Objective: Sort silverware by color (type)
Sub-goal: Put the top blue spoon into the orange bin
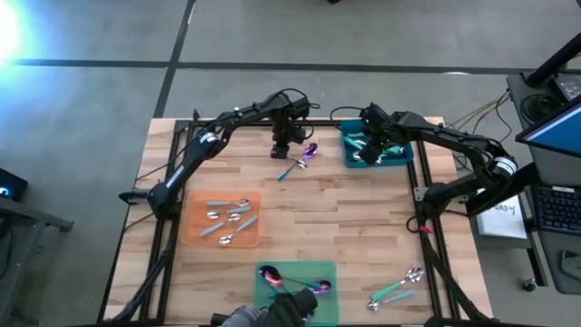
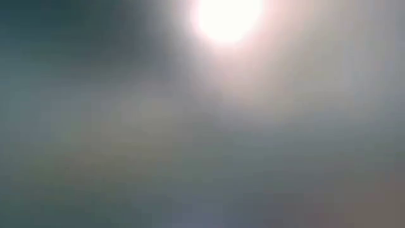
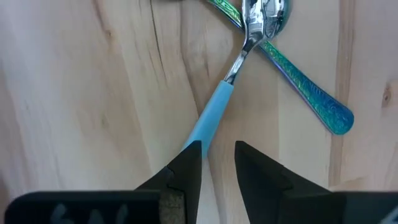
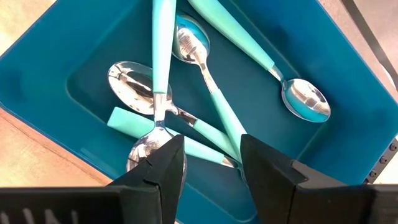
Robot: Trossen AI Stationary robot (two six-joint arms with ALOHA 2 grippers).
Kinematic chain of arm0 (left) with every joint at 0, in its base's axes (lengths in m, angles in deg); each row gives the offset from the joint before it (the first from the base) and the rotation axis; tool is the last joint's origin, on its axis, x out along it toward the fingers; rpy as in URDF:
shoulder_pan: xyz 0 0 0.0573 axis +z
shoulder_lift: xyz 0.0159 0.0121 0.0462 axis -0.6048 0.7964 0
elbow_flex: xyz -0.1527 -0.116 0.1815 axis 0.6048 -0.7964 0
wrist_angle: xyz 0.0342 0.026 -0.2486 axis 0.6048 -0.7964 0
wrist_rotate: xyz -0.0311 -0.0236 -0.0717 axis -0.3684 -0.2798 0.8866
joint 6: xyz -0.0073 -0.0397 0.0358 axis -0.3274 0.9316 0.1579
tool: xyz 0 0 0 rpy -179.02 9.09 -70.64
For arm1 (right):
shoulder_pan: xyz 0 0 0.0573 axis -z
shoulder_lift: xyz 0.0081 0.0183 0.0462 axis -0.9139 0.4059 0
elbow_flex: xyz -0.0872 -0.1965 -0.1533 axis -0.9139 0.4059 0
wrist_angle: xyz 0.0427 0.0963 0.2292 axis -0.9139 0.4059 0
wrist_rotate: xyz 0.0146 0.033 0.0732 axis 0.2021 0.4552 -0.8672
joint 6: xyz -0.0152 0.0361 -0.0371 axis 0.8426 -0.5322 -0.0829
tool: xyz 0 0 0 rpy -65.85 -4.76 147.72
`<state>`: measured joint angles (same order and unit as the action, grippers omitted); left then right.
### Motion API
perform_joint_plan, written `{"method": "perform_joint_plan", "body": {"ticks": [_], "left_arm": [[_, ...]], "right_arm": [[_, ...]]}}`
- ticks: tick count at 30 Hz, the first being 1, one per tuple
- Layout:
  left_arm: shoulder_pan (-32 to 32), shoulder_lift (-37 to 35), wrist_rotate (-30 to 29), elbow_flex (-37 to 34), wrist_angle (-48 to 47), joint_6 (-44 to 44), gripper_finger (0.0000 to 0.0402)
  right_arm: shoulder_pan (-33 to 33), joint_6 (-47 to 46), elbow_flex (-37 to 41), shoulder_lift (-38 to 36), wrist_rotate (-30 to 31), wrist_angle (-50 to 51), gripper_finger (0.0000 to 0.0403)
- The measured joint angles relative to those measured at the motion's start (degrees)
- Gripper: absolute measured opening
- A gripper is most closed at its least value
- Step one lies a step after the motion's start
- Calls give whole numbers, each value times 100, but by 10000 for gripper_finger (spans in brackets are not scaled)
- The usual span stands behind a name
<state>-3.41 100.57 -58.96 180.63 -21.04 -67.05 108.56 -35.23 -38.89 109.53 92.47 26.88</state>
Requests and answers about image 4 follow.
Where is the blue plastic bin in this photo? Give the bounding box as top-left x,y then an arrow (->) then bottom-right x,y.
0,0 -> 398,224

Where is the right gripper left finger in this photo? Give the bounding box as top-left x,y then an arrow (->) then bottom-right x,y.
0,134 -> 187,224

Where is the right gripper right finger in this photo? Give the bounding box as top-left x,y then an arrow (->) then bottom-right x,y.
241,133 -> 398,224

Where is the teal handled silver spoon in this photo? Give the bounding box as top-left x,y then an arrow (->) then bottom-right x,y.
188,0 -> 331,124
107,60 -> 242,161
126,0 -> 187,172
172,14 -> 248,162
106,106 -> 248,184

